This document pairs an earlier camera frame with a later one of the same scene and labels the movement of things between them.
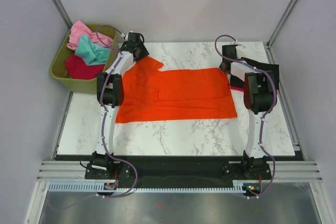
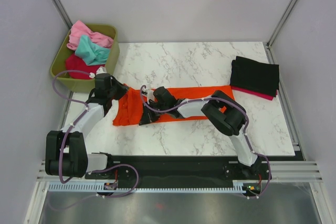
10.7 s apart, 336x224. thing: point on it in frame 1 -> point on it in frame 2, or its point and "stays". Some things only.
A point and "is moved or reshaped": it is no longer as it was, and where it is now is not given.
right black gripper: (221, 65) -> (147, 117)
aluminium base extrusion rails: (61, 171) stays
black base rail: (177, 171) stays
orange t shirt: (149, 94) is moved or reshaped
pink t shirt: (80, 28) stays
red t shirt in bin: (77, 68) stays
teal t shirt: (92, 53) stays
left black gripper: (145, 52) -> (123, 89)
